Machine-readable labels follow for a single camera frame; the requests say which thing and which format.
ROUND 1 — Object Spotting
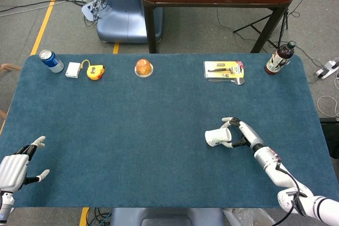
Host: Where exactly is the white paper cup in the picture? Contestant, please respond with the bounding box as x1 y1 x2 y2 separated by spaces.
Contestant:
204 127 232 148

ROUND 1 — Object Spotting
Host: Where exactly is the small white box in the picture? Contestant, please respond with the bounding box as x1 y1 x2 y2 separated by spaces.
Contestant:
65 62 82 79

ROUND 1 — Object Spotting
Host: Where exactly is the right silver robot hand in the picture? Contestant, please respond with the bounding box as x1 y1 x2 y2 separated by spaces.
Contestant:
221 116 265 150

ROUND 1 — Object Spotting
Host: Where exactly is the razor blister pack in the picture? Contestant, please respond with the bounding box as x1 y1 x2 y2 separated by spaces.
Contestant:
203 60 245 79

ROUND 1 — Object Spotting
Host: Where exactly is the black box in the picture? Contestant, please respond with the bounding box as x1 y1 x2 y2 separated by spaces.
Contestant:
319 117 339 158

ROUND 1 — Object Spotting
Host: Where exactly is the metal spoon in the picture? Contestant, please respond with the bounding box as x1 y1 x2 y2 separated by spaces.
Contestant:
208 77 245 86

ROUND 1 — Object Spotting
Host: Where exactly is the white power strip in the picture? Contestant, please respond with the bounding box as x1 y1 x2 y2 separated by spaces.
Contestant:
315 60 339 79

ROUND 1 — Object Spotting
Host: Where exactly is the brown drink bottle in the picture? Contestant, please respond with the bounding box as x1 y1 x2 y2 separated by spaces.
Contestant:
264 40 297 76

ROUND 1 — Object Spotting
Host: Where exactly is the clear plastic bag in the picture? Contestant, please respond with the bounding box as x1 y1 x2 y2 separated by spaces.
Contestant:
224 208 279 226

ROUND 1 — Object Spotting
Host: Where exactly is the white loose cable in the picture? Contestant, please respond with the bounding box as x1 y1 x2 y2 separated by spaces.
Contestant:
316 72 339 118

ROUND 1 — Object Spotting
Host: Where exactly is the black tripod stand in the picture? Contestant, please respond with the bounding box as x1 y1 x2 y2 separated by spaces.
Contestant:
233 0 312 49

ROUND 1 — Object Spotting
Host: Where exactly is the yellow tape measure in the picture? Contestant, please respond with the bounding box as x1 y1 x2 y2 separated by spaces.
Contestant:
81 59 106 81

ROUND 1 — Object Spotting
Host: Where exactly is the white socket strip with plugs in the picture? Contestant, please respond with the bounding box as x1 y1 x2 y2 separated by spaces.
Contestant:
81 0 102 22

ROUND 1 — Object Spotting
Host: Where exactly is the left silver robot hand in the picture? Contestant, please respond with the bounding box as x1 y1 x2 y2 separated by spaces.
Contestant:
0 135 50 192

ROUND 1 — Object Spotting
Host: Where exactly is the blue soda can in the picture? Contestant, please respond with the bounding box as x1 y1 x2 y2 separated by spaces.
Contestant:
39 49 65 74

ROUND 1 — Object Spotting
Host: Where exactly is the blue table mat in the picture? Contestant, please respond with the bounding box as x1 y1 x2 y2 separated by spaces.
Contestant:
0 53 334 209

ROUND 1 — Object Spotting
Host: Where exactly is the grey robot torso base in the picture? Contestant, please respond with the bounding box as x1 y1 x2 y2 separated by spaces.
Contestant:
110 207 225 226

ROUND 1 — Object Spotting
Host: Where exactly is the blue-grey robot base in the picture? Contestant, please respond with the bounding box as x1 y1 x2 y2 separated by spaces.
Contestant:
96 0 164 43

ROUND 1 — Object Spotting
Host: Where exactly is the orange jelly cup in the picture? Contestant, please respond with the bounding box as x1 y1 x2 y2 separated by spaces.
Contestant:
134 58 155 78

